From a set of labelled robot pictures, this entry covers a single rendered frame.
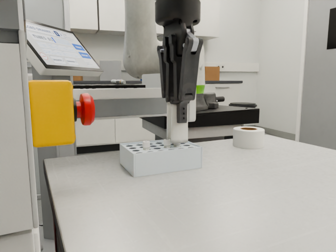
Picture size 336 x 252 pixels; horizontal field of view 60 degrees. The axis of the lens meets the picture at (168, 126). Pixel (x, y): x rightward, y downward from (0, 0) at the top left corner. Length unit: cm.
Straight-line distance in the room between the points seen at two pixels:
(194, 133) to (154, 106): 36
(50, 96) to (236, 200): 25
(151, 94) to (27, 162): 42
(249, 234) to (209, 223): 4
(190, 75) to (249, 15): 502
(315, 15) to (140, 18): 381
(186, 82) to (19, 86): 29
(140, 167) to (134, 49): 60
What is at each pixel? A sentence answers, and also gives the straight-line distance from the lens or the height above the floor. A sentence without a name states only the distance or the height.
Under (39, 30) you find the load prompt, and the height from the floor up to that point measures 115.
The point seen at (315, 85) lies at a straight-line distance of 448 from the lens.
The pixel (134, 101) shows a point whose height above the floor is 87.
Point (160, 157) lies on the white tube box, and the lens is 47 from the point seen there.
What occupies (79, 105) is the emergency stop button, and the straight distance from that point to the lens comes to 37.
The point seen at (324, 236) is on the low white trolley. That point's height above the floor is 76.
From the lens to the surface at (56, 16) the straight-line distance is 239.
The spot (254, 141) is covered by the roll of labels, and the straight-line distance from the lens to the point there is 67.
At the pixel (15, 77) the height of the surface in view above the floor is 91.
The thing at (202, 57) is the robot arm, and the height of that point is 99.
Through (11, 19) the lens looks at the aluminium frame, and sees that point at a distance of 23.
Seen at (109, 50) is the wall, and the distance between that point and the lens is 442.
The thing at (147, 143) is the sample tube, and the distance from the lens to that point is 49.
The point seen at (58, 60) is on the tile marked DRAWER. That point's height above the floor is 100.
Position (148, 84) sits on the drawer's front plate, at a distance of 85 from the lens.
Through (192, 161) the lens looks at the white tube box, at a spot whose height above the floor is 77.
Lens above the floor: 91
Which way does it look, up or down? 9 degrees down
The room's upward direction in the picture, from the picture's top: straight up
